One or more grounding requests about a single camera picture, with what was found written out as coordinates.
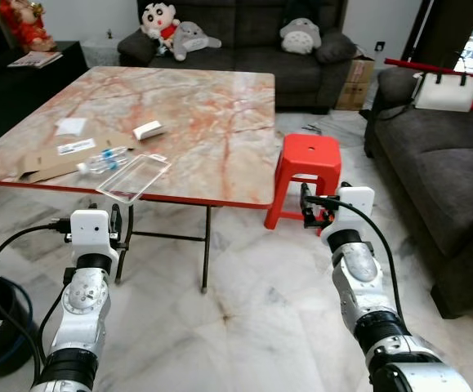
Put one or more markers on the clear plastic tray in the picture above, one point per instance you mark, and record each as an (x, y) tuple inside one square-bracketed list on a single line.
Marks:
[(134, 178)]

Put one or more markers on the round Totoro plush cushion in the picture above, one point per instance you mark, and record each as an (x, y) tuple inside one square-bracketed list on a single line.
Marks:
[(301, 37)]

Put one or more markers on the white handbag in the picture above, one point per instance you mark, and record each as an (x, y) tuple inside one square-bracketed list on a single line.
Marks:
[(447, 94)]

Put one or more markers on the brown cardboard box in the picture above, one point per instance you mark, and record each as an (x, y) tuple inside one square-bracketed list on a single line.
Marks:
[(354, 82)]

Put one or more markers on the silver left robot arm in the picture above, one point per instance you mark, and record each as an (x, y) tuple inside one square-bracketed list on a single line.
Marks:
[(85, 302)]

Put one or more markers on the red plastic stool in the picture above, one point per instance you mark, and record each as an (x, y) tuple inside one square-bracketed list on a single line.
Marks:
[(310, 155)]

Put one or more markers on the small white box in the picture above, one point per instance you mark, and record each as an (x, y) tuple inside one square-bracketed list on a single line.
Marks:
[(149, 130)]

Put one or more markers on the dark grey recliner sofa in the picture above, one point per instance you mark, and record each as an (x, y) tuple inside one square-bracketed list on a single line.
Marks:
[(244, 57)]

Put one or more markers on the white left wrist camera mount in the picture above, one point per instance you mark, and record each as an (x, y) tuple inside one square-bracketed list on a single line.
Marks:
[(89, 229)]

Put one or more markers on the magazine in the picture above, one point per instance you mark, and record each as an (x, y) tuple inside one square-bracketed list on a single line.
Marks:
[(34, 60)]

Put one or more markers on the flat brown cardboard sheet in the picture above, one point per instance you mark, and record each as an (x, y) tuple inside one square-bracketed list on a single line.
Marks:
[(44, 167)]

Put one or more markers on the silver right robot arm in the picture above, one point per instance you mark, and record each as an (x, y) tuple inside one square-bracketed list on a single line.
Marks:
[(359, 278)]

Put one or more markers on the black rubbish bin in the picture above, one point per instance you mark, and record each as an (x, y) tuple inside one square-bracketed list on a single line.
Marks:
[(11, 298)]

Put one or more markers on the long red bar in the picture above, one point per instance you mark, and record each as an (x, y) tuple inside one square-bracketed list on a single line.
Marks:
[(432, 69)]

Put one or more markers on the small grey Totoro plush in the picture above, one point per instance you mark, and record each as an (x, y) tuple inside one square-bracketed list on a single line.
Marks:
[(191, 39)]

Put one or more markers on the white paper piece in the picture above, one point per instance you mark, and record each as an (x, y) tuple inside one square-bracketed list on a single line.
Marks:
[(71, 126)]

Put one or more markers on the clear plastic bottle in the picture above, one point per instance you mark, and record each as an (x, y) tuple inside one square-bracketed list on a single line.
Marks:
[(104, 160)]

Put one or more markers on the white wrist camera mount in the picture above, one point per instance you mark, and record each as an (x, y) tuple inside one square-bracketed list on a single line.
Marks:
[(354, 204), (89, 229)]

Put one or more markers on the black TV cabinet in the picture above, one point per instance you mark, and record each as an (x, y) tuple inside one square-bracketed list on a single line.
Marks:
[(15, 98)]

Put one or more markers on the orange marble folding table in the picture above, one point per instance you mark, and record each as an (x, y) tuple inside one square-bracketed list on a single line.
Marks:
[(203, 114)]

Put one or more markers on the grey pillow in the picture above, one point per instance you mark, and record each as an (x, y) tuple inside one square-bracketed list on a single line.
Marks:
[(336, 47)]

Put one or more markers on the dark grey fabric couch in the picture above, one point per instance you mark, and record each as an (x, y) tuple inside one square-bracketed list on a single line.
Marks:
[(432, 163)]

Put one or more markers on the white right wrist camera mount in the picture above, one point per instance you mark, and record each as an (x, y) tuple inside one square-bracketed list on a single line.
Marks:
[(354, 204)]

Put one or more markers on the Shin-chan plush doll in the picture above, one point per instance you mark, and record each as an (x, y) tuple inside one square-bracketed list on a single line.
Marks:
[(160, 23)]

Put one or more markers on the white sticker label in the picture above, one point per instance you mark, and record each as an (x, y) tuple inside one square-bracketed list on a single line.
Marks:
[(77, 146)]

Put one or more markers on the black wall socket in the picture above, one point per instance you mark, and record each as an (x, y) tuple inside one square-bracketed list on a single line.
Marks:
[(381, 46)]

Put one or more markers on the dark curtain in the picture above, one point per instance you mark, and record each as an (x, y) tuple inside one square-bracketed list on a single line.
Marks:
[(440, 28)]

